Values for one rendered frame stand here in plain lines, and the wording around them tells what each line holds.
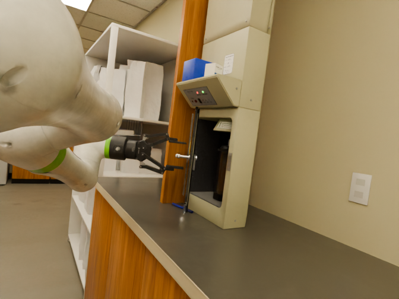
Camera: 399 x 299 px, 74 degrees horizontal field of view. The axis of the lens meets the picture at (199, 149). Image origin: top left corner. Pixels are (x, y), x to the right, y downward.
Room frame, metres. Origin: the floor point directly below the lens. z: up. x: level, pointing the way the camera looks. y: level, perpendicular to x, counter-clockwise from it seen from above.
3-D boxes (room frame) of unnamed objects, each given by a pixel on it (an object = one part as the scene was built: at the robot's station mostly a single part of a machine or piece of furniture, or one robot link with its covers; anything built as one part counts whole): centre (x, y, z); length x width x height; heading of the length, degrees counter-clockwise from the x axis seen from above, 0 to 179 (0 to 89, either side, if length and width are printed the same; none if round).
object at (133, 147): (1.04, 0.23, 1.20); 0.09 x 0.07 x 0.08; 94
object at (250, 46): (1.21, -0.15, 1.33); 0.32 x 0.25 x 0.77; 32
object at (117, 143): (1.04, 0.31, 1.20); 0.12 x 0.06 x 0.09; 4
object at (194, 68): (1.17, 0.05, 1.56); 0.10 x 0.10 x 0.09; 32
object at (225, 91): (1.11, 0.01, 1.46); 0.32 x 0.11 x 0.10; 32
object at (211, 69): (1.07, -0.02, 1.54); 0.05 x 0.05 x 0.06; 50
